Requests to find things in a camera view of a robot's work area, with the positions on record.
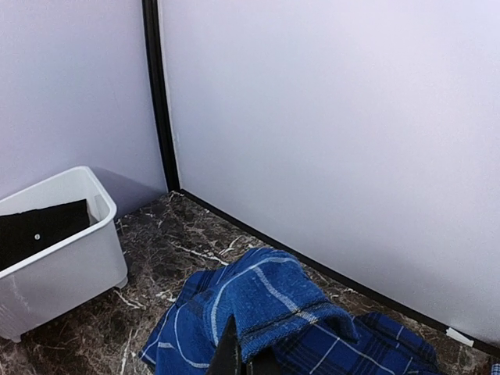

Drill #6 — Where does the left black frame post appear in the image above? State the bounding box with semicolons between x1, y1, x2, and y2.
141;0;180;191

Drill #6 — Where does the white plastic bin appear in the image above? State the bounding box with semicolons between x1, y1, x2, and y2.
1;166;128;342

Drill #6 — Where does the black garment in bin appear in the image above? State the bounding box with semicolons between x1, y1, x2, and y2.
0;199;91;270

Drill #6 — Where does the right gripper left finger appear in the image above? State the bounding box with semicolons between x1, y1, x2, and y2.
205;316;246;375

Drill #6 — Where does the light blue checked folded shirt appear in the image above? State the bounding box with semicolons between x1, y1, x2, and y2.
490;363;500;375

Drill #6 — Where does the dark blue plaid shirt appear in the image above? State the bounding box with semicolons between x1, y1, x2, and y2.
140;248;440;374

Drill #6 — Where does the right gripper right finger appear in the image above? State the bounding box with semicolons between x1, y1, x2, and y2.
248;348;281;375

